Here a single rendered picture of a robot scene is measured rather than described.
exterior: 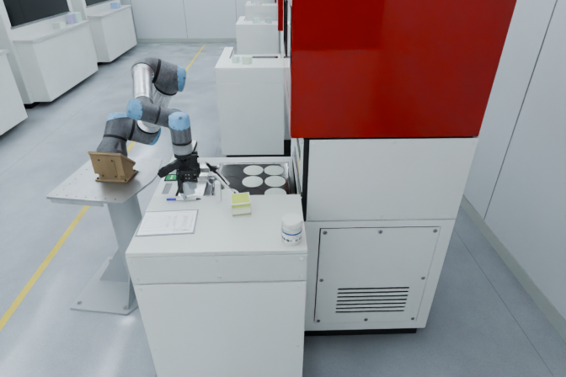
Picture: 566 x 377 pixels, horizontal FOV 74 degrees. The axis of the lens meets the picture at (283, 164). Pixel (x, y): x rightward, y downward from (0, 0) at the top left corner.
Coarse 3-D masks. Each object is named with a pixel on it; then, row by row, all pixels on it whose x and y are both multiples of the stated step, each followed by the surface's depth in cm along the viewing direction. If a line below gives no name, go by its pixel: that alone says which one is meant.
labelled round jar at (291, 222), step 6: (288, 216) 129; (294, 216) 129; (300, 216) 129; (282, 222) 128; (288, 222) 126; (294, 222) 126; (300, 222) 127; (282, 228) 129; (288, 228) 126; (294, 228) 126; (300, 228) 128; (282, 234) 130; (288, 234) 127; (294, 234) 127; (300, 234) 129; (282, 240) 131; (288, 240) 129; (294, 240) 129; (300, 240) 130
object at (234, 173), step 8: (224, 168) 190; (232, 168) 190; (240, 168) 190; (224, 176) 184; (232, 176) 184; (240, 176) 184; (248, 176) 184; (256, 176) 184; (264, 176) 184; (280, 176) 184; (232, 184) 177; (240, 184) 177; (264, 184) 177; (288, 184) 177; (240, 192) 171; (256, 192) 172; (288, 192) 172
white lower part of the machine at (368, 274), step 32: (320, 224) 167; (352, 224) 167; (384, 224) 168; (416, 224) 168; (448, 224) 169; (320, 256) 176; (352, 256) 176; (384, 256) 177; (416, 256) 178; (320, 288) 186; (352, 288) 188; (384, 288) 189; (416, 288) 188; (320, 320) 198; (352, 320) 198; (384, 320) 199; (416, 320) 200
